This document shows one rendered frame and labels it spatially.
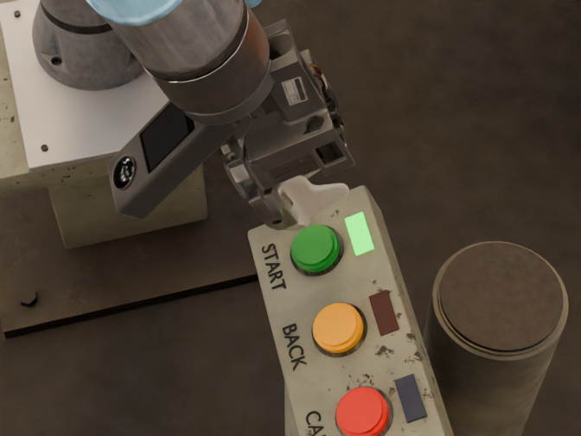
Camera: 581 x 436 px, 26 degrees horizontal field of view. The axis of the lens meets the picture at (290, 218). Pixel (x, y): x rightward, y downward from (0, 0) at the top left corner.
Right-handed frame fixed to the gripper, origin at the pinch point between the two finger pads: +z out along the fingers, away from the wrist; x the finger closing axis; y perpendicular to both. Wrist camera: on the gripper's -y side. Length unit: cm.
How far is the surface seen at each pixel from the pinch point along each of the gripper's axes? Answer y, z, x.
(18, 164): -35, 26, 36
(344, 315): 0.8, 5.6, -7.0
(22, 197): -47, 51, 51
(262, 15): -10, 67, 78
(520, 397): 10.0, 29.3, -9.3
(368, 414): 0.4, 5.6, -15.5
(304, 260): -1.1, 5.5, -1.0
